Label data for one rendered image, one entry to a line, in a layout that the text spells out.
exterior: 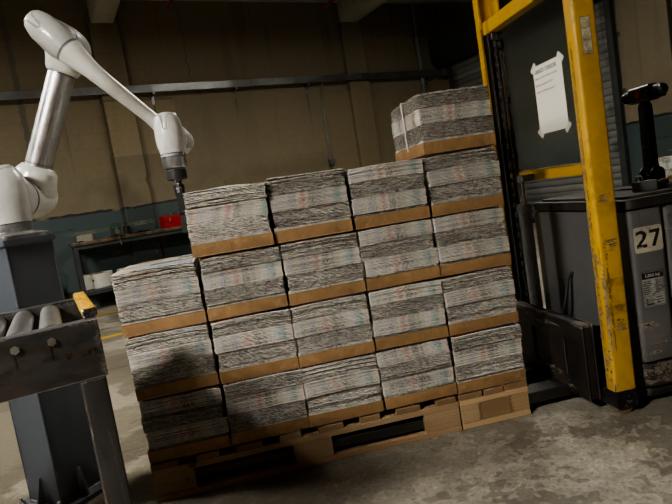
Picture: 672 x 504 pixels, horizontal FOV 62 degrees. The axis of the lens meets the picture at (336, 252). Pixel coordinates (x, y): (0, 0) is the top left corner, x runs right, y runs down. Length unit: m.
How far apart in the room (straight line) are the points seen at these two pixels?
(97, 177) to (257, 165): 2.39
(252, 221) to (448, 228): 0.73
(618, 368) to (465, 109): 1.11
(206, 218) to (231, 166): 7.07
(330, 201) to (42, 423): 1.30
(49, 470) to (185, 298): 0.82
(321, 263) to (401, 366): 0.50
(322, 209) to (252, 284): 0.37
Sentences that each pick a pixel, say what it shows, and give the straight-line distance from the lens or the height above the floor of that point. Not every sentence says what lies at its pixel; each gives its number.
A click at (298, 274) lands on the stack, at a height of 0.71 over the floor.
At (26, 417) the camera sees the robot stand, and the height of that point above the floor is 0.36.
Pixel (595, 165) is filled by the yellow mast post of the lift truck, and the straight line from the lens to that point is 2.21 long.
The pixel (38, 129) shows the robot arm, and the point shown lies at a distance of 2.51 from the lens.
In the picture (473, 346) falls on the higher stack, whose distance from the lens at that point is 2.25.
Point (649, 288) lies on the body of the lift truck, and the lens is 2.41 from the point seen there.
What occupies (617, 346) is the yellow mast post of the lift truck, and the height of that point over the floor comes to 0.27.
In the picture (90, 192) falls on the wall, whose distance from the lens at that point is 8.65.
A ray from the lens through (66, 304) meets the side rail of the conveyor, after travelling 1.76.
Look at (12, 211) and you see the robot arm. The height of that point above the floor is 1.10.
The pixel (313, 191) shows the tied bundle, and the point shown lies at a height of 1.00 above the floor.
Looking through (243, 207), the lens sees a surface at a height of 0.98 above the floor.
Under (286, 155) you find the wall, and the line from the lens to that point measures 9.40.
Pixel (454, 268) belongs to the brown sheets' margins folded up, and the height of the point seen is 0.63.
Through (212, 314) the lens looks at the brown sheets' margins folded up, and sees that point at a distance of 2.04.
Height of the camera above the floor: 0.97
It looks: 6 degrees down
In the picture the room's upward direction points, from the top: 9 degrees counter-clockwise
